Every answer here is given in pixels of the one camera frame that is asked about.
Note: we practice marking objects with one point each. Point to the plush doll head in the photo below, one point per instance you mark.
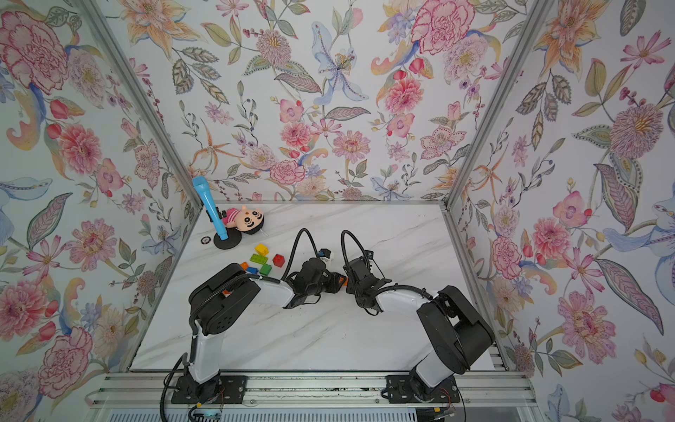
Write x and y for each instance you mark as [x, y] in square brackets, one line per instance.
[245, 220]

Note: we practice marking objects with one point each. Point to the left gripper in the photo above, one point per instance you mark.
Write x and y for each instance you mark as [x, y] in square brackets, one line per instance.
[333, 278]

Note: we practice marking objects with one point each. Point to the black round stand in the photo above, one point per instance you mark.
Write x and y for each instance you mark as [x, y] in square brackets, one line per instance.
[235, 235]

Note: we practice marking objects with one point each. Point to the lime green flat lego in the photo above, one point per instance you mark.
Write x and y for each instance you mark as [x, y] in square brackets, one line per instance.
[258, 259]

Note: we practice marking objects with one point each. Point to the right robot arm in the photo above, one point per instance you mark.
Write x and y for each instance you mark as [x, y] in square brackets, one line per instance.
[457, 332]

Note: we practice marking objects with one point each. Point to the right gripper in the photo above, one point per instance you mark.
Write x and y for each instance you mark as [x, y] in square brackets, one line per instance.
[350, 288]

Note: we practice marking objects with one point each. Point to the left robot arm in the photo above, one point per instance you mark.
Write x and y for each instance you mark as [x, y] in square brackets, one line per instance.
[220, 301]

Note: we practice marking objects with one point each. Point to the blue tube on stand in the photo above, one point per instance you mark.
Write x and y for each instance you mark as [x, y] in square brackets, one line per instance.
[202, 188]

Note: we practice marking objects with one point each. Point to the yellow lego brick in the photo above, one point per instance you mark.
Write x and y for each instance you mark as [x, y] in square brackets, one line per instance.
[262, 250]

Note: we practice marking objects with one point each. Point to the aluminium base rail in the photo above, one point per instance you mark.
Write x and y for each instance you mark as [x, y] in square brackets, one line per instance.
[318, 396]

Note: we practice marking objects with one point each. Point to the red square lego brick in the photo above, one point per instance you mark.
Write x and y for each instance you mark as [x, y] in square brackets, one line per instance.
[279, 261]

